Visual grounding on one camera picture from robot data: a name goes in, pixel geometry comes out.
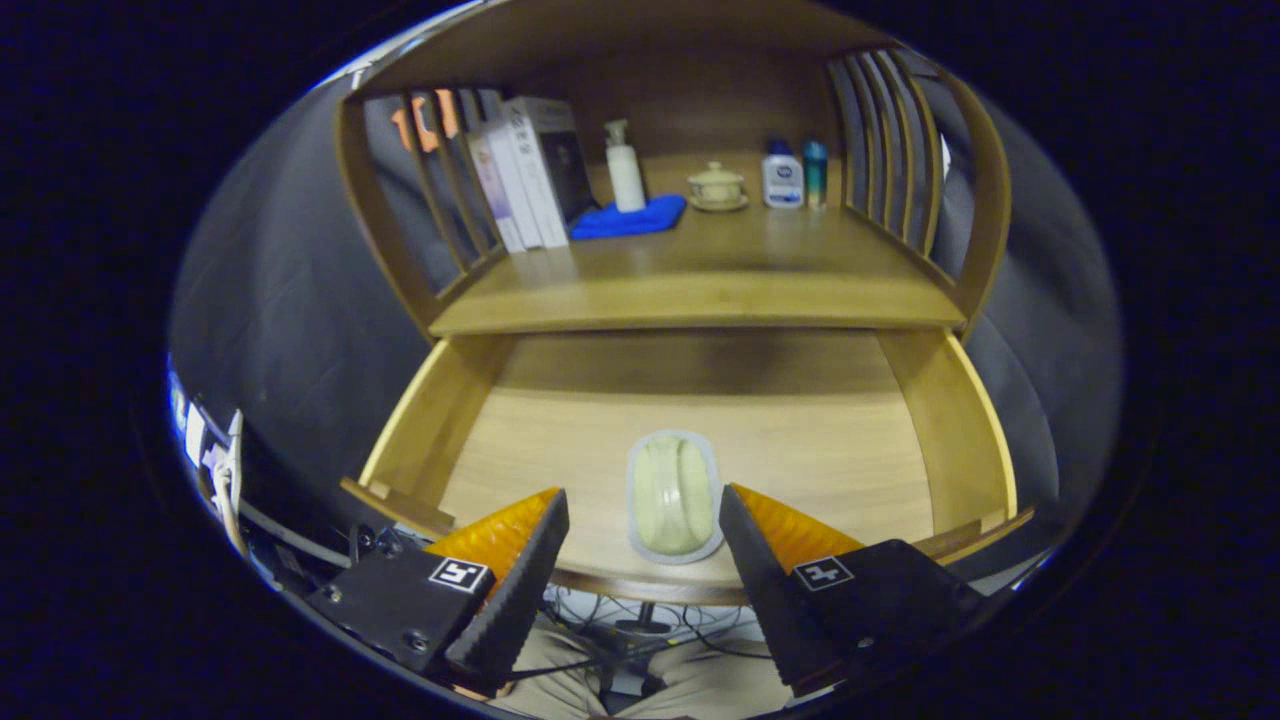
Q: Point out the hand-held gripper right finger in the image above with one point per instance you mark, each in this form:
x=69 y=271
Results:
x=770 y=600

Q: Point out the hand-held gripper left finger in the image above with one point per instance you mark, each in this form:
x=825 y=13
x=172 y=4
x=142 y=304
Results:
x=515 y=600

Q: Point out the pale green brush white base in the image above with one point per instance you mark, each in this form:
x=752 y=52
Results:
x=675 y=495

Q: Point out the wooden drawer with black knob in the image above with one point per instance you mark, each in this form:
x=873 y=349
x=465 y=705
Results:
x=800 y=450

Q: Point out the wooden countertop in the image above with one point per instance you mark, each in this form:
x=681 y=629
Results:
x=760 y=260

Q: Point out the folded blue cloth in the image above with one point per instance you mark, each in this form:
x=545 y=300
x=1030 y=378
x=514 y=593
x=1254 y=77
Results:
x=625 y=222

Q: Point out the thin purple and white book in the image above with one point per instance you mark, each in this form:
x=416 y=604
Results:
x=495 y=195

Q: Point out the plain white book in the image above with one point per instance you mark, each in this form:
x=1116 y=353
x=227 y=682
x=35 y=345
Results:
x=518 y=190

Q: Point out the beige lidded teacup with saucer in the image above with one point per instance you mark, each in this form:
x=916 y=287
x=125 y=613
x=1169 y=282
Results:
x=717 y=188

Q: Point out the white bottle with blue cap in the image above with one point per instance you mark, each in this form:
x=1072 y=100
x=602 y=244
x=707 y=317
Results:
x=782 y=180

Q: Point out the slim teal bottle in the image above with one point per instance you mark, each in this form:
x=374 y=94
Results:
x=815 y=175

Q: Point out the white pump bottle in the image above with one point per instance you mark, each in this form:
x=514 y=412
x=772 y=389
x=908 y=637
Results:
x=626 y=175

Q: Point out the thick black and white book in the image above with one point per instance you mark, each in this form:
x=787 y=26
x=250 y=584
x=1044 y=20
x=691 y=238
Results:
x=555 y=160

